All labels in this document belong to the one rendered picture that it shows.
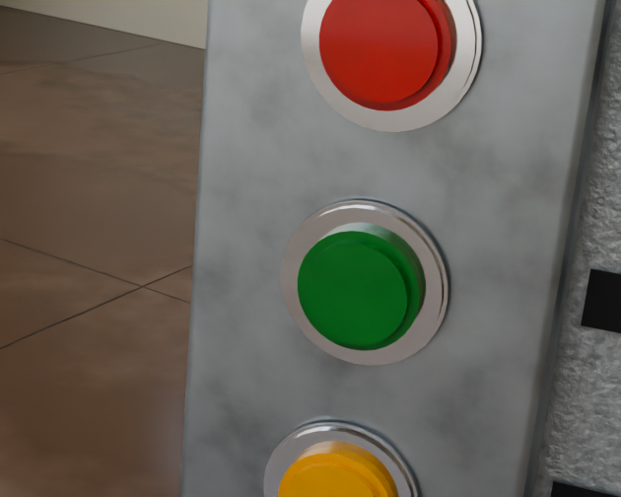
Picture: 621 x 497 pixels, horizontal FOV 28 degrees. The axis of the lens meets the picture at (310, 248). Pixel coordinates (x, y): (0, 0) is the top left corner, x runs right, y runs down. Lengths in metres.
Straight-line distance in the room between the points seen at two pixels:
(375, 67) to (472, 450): 0.08
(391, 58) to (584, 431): 0.10
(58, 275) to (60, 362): 0.65
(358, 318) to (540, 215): 0.04
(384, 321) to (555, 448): 0.05
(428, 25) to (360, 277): 0.05
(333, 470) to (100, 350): 3.37
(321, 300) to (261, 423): 0.04
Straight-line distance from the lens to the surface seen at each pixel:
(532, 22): 0.24
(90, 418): 3.27
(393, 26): 0.24
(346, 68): 0.24
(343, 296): 0.25
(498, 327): 0.26
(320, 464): 0.27
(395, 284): 0.25
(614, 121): 0.26
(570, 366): 0.27
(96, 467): 3.05
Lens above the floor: 1.55
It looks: 20 degrees down
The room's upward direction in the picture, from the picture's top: 5 degrees clockwise
